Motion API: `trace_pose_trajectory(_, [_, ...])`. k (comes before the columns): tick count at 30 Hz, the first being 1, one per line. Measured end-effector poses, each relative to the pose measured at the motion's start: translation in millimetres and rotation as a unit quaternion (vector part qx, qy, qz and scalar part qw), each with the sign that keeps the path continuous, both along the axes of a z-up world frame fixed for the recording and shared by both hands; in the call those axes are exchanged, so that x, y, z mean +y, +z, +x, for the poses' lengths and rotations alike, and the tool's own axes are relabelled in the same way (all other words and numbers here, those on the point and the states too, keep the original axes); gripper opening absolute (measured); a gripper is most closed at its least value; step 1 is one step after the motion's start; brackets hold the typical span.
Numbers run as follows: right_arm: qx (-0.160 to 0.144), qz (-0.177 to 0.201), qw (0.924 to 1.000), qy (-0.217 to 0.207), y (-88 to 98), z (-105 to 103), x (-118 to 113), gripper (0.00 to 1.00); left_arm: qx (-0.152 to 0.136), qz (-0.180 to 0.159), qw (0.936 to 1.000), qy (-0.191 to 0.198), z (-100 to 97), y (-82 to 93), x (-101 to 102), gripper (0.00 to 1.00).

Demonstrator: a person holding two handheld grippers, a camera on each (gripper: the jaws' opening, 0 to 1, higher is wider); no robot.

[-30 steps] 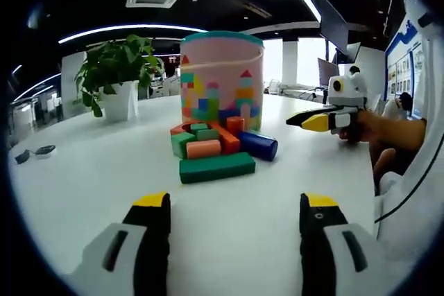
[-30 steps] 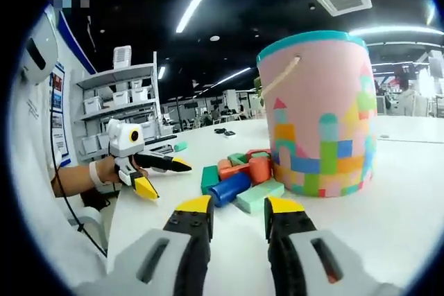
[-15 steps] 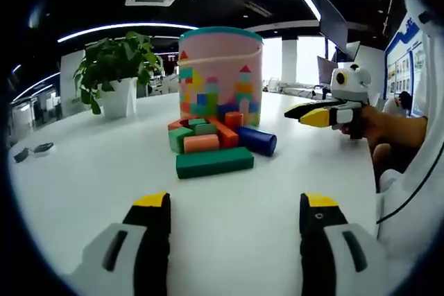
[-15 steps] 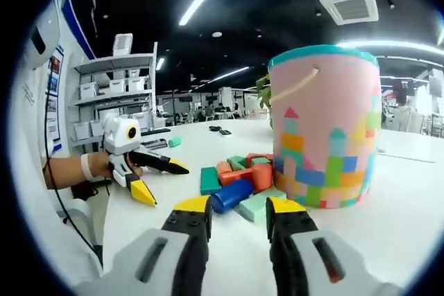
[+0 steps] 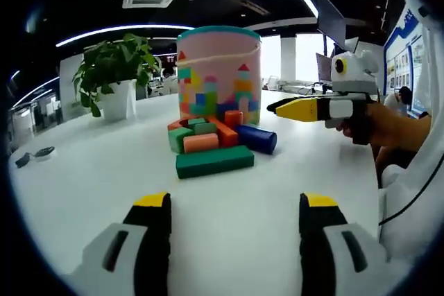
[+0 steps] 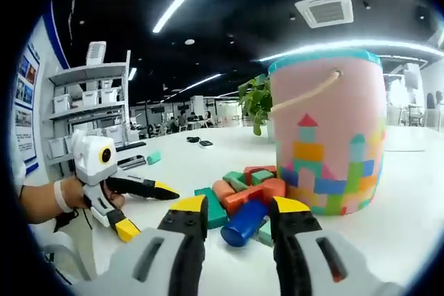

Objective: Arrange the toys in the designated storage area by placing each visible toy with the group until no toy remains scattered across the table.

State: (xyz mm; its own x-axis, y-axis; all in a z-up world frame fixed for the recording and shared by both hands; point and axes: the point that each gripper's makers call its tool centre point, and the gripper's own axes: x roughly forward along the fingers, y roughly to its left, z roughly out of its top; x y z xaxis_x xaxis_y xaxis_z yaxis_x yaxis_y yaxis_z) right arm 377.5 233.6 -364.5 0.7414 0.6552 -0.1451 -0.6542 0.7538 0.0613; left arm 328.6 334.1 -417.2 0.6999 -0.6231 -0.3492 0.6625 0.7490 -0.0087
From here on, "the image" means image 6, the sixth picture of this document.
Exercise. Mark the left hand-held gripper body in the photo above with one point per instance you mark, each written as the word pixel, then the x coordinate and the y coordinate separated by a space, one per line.
pixel 90 161

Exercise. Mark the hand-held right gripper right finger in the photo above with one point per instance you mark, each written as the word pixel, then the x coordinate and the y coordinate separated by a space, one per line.
pixel 295 261

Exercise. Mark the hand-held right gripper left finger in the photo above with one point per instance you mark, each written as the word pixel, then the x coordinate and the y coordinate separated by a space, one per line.
pixel 138 268

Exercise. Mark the small teal toy block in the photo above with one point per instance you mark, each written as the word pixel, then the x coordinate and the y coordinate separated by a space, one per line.
pixel 154 158

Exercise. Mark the blue cylinder toy block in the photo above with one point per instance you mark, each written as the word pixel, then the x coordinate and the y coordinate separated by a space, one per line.
pixel 243 226

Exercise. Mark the pile of colourful toy blocks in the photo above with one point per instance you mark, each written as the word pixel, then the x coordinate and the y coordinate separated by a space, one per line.
pixel 215 213

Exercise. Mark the pink toy storage bucket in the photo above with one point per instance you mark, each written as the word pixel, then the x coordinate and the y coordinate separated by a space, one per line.
pixel 322 109

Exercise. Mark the group of white storage boxes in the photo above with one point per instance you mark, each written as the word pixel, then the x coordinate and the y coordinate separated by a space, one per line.
pixel 62 103

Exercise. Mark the person's left hand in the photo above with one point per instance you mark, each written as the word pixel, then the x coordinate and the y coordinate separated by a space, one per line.
pixel 77 193

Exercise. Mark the black smartphone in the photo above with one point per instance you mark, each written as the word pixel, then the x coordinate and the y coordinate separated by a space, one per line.
pixel 132 162

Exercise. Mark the black chair armrest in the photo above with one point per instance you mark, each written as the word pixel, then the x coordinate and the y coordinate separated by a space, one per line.
pixel 66 219

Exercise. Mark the white wristband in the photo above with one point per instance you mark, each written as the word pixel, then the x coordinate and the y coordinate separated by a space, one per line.
pixel 62 196

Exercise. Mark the black flat keyboard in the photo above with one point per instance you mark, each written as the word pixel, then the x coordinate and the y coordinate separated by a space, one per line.
pixel 133 145

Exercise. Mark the small black round case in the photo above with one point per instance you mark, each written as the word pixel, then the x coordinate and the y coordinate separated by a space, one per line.
pixel 193 138

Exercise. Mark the black computer mouse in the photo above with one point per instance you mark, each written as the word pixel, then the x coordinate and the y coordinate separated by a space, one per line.
pixel 206 143

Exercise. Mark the grey metal shelving rack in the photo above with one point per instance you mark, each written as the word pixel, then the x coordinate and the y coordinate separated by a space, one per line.
pixel 86 70

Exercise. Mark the ribbed white crate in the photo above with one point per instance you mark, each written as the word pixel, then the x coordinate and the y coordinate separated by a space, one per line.
pixel 96 53

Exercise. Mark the white table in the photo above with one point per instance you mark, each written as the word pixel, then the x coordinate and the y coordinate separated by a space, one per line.
pixel 399 206

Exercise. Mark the potted green plant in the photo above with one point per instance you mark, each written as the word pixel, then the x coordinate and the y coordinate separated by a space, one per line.
pixel 258 98

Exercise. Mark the dark hanging monitor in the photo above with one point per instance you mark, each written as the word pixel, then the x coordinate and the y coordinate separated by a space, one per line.
pixel 411 78

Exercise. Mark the ceiling air conditioner unit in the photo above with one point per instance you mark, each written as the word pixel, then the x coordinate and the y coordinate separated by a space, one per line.
pixel 324 10

